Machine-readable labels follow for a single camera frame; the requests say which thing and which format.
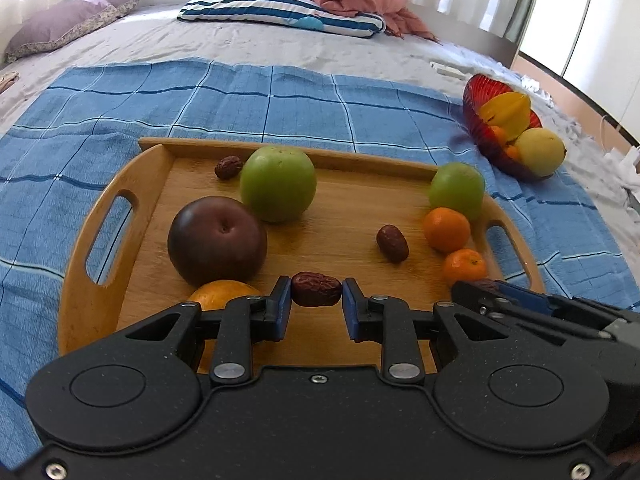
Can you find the white wardrobe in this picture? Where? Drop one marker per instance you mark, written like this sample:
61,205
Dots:
600,25

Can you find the small orange kumquat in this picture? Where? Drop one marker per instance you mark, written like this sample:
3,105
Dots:
510,153
498,134

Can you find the grey floral bed sheet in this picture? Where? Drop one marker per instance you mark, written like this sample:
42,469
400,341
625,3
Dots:
200,40

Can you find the green apple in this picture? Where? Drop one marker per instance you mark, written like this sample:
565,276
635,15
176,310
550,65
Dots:
456,190
277,185

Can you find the crumpled pink white clothes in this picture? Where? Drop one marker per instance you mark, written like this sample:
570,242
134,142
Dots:
6,82

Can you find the purple pillow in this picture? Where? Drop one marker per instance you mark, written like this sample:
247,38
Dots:
65,22

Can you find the white clothes pile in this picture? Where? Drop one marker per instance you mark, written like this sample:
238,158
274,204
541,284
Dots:
625,170

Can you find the red date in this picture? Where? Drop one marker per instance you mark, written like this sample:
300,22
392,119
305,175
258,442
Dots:
316,289
392,243
228,167

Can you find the red glass bowl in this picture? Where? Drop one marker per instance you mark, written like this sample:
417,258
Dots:
477,105

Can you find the yellow pear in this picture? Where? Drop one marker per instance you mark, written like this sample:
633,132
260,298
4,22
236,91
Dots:
540,152

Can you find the dark purple plum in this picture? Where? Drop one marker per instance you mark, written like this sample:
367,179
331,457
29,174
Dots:
215,242

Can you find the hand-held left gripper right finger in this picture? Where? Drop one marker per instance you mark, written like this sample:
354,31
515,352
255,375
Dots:
351,310

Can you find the green curtain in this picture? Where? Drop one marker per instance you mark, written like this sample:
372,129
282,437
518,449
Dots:
527,0

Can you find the blue checked blanket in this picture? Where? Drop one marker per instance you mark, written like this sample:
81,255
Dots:
225,100

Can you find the blue white striped pillow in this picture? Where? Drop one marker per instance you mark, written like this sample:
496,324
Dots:
250,5

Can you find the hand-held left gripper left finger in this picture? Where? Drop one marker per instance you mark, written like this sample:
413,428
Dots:
283,307

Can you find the large orange mandarin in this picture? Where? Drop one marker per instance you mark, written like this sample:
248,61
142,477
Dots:
446,230

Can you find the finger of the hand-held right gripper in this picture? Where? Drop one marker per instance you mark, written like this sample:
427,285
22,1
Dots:
480,302
525,297

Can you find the wooden tray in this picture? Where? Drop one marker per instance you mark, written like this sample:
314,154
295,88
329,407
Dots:
325,220

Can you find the yellow mango in bowl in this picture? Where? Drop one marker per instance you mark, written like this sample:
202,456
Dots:
507,112

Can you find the yellow-orange orange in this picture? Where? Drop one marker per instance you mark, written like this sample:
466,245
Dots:
225,292

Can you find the small orange mandarin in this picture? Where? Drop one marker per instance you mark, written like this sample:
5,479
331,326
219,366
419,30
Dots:
464,266

